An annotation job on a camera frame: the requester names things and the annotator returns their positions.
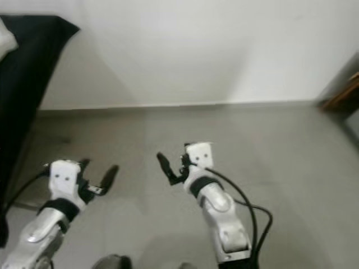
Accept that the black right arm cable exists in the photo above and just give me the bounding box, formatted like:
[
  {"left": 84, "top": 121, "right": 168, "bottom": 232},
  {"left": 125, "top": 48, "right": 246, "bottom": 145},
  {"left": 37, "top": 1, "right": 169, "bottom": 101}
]
[{"left": 205, "top": 167, "right": 274, "bottom": 265}]

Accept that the black tablecloth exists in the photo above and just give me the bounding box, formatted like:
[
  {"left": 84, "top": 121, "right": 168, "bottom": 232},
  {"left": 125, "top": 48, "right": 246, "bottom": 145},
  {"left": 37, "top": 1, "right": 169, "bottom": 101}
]
[{"left": 0, "top": 14, "right": 81, "bottom": 248}]

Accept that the brown wooden furniture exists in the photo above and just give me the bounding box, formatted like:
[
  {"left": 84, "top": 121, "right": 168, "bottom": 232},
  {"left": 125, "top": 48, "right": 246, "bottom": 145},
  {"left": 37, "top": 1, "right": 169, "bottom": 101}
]
[{"left": 320, "top": 73, "right": 359, "bottom": 113}]

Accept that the grey metal table leg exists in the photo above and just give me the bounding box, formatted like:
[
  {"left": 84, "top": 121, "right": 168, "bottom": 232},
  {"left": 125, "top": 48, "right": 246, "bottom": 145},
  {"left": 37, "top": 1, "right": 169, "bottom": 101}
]
[{"left": 8, "top": 200, "right": 41, "bottom": 212}]

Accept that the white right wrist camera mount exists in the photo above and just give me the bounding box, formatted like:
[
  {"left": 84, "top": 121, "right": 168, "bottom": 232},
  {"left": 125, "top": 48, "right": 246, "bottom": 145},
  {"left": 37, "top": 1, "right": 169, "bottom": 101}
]
[{"left": 184, "top": 142, "right": 215, "bottom": 190}]

